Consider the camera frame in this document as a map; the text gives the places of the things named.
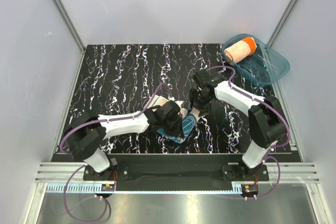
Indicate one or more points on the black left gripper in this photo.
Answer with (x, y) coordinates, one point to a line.
(178, 131)

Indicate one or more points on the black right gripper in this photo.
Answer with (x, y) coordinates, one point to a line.
(204, 109)

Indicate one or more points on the teal Doraemon towel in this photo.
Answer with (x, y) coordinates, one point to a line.
(189, 118)

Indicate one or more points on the orange Doraemon towel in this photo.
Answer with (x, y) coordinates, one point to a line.
(241, 49)

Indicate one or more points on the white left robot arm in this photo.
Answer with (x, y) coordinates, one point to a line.
(83, 138)

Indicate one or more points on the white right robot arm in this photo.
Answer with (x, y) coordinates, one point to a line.
(267, 123)

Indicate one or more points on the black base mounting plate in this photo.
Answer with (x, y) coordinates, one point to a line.
(173, 167)

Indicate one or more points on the left small controller board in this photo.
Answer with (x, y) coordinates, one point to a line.
(108, 187)

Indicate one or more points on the small controller board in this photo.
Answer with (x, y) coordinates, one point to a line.
(250, 190)
(108, 187)

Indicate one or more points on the right small controller board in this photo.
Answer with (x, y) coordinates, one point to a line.
(250, 190)

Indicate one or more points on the aluminium front rail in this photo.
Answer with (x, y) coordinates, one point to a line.
(55, 176)

